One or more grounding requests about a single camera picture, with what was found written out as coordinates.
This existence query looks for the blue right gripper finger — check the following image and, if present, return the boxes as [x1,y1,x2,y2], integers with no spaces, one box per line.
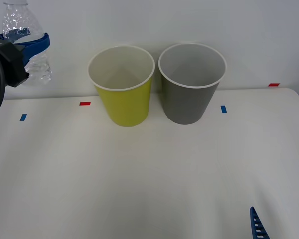
[249,206,270,239]

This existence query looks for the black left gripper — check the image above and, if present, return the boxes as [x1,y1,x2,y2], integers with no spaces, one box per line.
[0,32,51,97]

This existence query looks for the clear plastic bottle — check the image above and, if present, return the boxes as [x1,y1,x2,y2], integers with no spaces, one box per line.
[1,0,53,86]

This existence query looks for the yellow-green plastic waste bin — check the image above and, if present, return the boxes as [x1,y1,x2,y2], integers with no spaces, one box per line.
[87,44,156,128]

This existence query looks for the grey plastic waste bin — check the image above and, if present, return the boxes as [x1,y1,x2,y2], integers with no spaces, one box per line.
[158,43,227,125]

